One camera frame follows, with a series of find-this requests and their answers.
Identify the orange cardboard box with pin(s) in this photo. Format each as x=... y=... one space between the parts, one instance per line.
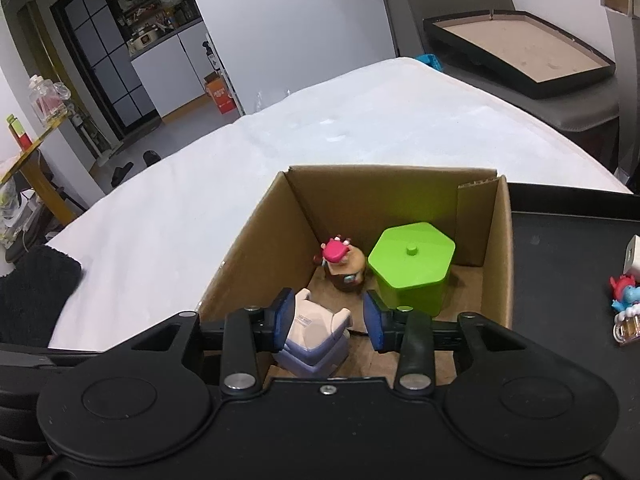
x=217 y=90

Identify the brown round-head figurine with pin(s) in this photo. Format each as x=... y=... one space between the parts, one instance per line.
x=343 y=264

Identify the black tray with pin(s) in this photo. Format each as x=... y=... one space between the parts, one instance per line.
x=568 y=242

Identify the black fuzzy cloth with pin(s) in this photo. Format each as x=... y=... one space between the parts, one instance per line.
x=34 y=294

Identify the green hexagonal container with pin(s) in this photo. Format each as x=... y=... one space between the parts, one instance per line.
x=411 y=264

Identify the purple block toy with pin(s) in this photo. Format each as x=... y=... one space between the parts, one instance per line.
x=317 y=343

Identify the black slipper right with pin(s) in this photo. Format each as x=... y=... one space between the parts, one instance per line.
x=150 y=158

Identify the white side table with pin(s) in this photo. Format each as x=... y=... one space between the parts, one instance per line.
x=623 y=21

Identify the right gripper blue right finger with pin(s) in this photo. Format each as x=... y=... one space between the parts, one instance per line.
x=385 y=326

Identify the white power adapter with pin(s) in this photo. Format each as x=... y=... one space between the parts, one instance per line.
x=632 y=258

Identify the white kitchen cabinet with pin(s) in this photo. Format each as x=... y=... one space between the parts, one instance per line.
x=173 y=71

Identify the glass perfume bottle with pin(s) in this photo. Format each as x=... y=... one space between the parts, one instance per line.
x=48 y=99

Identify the red blue mug figurine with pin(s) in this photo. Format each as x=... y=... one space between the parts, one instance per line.
x=625 y=303

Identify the yellow glass table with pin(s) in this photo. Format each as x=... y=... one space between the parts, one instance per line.
x=37 y=180

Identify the grey chair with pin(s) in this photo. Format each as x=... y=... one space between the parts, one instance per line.
x=574 y=113

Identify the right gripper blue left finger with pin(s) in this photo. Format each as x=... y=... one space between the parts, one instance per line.
x=271 y=325

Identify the black picture frame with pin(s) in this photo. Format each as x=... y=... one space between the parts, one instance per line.
x=531 y=55

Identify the white tablecloth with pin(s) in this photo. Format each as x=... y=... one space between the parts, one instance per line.
x=237 y=215

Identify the black slipper left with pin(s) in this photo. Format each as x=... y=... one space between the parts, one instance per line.
x=120 y=173

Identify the black slipper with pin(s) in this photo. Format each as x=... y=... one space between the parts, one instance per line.
x=120 y=173
x=150 y=158

